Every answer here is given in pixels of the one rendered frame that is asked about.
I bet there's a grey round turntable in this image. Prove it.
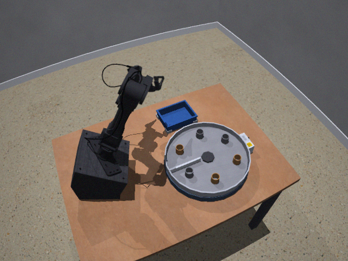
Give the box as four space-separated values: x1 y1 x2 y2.
164 122 255 202

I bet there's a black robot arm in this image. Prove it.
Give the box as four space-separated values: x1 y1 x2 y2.
88 65 153 176

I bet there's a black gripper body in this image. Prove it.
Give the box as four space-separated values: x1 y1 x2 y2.
149 81 160 92

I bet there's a bronze bushing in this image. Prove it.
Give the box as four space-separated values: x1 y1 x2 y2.
176 144 183 155
233 154 242 165
210 173 220 184

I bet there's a grey metal bushing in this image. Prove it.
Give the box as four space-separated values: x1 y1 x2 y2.
185 167 193 178
221 133 229 144
196 129 203 139

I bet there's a blue open crate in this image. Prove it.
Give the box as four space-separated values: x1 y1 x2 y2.
157 100 198 131

